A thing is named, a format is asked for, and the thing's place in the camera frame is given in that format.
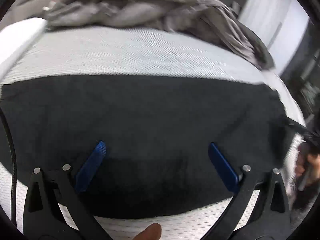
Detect black pants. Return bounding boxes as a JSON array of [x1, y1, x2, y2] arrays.
[[1, 75, 293, 219]]

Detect person's right hand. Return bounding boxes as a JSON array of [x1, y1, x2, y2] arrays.
[[295, 142, 319, 186]]

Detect person's left hand thumb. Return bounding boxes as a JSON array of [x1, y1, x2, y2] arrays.
[[133, 223, 162, 240]]

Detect dark shelving unit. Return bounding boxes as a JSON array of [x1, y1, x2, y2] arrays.
[[280, 21, 319, 129]]

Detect white pillow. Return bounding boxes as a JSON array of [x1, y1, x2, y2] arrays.
[[1, 17, 47, 76]]

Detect grey crumpled blanket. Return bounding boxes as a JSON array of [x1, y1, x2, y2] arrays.
[[46, 0, 274, 70]]

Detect black cable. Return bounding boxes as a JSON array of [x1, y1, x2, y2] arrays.
[[0, 108, 18, 227]]

